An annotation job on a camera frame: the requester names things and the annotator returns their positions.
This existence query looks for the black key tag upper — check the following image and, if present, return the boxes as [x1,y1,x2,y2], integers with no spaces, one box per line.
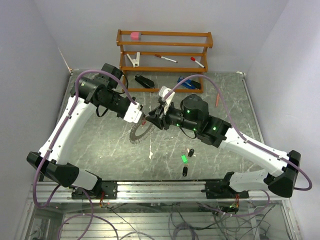
[187,148,195,158]

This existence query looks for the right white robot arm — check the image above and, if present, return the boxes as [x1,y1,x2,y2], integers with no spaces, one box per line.
[146,94,301,198]

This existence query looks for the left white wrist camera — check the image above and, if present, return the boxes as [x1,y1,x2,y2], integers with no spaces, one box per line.
[123,102,143,124]

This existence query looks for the pink eraser block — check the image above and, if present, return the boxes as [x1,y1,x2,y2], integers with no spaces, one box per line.
[130,31,142,41]

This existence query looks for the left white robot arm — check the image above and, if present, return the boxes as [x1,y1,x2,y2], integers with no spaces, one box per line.
[26,63,143,199]

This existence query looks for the red-capped marker right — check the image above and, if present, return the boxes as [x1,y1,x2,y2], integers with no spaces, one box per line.
[190,57,205,69]

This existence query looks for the orange pencil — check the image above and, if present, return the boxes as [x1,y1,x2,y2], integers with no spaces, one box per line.
[215,93,220,108]

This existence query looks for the blue stapler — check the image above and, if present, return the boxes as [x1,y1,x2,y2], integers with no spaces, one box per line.
[181,79,202,90]

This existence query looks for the white plastic clip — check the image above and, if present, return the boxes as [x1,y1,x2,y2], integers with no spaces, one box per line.
[126,52,141,68]

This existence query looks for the wooden three-tier shelf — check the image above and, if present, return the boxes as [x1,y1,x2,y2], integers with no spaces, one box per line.
[115,29,214,94]

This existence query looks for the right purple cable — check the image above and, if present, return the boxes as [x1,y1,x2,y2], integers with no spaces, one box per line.
[164,73,313,218]

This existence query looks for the aluminium mounting rail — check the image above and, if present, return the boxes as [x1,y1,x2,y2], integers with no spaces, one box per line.
[36,181,286,204]

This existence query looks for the red-capped marker left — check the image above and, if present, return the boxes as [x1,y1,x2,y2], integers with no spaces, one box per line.
[154,54,178,64]

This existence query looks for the red-capped marker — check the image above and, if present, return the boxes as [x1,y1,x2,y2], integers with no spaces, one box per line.
[190,57,205,69]
[154,54,178,64]

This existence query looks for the black stapler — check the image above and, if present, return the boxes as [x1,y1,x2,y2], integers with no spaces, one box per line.
[134,74,155,89]

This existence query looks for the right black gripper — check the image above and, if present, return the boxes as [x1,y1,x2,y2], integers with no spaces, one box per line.
[145,101,200,132]

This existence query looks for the green key tag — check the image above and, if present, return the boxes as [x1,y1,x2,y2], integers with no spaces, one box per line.
[181,154,189,165]

